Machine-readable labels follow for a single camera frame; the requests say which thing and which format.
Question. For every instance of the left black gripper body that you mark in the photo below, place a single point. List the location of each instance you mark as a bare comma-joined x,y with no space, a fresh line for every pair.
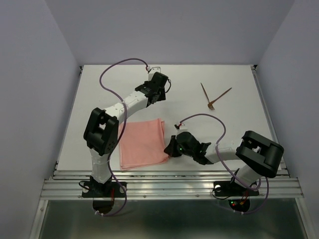
146,83

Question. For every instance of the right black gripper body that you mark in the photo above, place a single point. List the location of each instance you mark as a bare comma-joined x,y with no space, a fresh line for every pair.
181,151

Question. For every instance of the pink cloth napkin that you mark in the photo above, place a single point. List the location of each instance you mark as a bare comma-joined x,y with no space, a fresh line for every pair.
142,144

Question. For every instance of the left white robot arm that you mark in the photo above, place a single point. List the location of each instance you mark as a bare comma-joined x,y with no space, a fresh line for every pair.
101,132

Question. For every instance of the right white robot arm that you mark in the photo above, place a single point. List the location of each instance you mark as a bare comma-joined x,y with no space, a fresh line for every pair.
261,156

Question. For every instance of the brown wooden knife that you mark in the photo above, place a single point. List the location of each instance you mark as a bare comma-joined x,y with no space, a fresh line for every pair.
205,93

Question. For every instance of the brown wooden fork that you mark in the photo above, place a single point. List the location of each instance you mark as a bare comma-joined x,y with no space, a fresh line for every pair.
210,104

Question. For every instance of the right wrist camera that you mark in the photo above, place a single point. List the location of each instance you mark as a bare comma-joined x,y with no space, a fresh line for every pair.
181,127

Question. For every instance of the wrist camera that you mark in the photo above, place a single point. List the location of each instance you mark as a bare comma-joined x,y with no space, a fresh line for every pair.
181,127
152,70

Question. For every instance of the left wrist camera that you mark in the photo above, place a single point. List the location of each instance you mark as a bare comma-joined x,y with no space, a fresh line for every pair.
152,70

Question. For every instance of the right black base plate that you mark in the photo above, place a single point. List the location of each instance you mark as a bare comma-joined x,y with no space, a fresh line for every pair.
231,189

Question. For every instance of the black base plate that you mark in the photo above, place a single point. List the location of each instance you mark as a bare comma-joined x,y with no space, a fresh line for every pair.
112,189
231,189

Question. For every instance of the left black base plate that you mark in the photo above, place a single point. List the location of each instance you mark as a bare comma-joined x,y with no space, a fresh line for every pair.
112,189

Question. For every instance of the aluminium rail frame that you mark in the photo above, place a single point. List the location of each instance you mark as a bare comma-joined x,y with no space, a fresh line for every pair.
171,200

